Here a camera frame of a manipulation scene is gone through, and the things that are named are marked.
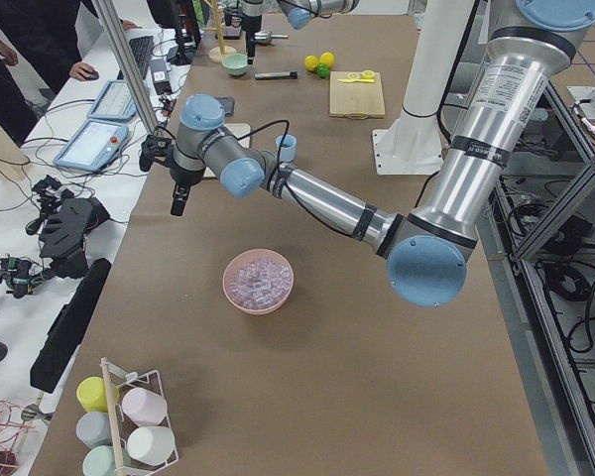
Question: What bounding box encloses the grey folded cloth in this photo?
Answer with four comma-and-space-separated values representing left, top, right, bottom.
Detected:
217, 96, 235, 117

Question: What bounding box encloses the yellow lemon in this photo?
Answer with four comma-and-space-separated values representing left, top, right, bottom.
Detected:
303, 55, 319, 72
318, 52, 336, 68

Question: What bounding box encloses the black speaker bar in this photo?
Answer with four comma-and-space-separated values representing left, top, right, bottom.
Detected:
30, 258, 111, 394

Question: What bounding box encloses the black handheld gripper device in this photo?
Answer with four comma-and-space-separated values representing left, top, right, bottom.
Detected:
25, 175, 110, 279

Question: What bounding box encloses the steel muddler black tip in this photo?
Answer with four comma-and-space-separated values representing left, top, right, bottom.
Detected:
254, 70, 298, 80

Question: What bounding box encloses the white cup in rack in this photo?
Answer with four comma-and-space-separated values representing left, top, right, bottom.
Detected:
127, 426, 176, 466

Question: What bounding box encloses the aluminium frame post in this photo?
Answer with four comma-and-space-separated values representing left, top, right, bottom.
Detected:
93, 0, 160, 136

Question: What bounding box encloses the cream rabbit tray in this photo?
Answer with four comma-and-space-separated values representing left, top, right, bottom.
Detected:
203, 123, 251, 179

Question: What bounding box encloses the light blue plastic cup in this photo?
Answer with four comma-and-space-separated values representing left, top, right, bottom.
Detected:
276, 134, 298, 162

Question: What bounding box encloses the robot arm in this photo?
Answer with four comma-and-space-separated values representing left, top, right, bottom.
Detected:
241, 0, 359, 64
169, 1, 595, 306

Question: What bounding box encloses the green lime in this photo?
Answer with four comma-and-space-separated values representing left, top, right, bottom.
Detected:
316, 64, 330, 79

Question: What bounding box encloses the white wire cup rack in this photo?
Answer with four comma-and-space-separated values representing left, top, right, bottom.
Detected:
100, 357, 179, 475

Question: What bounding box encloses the mint cup in rack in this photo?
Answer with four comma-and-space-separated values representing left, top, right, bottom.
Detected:
81, 445, 117, 476

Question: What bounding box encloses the black keyboard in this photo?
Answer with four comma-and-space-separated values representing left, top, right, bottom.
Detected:
128, 36, 154, 79

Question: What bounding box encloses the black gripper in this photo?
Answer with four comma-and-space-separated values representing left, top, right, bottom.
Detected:
242, 15, 262, 65
170, 167, 204, 215

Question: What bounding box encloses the grey cup in rack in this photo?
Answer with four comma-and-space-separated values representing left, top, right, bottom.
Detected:
75, 412, 112, 449

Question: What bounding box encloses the pink cup in rack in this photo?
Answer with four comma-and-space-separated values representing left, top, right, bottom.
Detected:
121, 388, 168, 426

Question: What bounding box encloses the yellow plastic knife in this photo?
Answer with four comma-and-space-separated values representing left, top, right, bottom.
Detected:
336, 77, 375, 83

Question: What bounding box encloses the wooden cutting board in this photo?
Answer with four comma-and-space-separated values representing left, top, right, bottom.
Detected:
329, 70, 386, 119

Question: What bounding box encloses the steel ice scoop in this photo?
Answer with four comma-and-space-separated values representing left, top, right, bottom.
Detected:
254, 31, 290, 46

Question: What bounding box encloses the mint green bowl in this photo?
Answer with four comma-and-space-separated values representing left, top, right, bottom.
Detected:
221, 53, 249, 77

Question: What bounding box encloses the yellow cup in rack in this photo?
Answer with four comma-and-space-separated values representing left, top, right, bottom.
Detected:
76, 376, 108, 413

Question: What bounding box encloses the pink bowl of ice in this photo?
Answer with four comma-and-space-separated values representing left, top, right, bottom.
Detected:
222, 249, 295, 315

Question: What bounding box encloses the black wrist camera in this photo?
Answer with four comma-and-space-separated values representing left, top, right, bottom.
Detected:
139, 135, 174, 173

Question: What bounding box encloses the blue teach pendant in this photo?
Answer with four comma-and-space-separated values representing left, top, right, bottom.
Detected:
87, 80, 137, 122
53, 120, 129, 172

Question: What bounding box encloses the wooden mug tree stand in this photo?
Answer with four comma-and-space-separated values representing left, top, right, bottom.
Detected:
204, 0, 237, 64

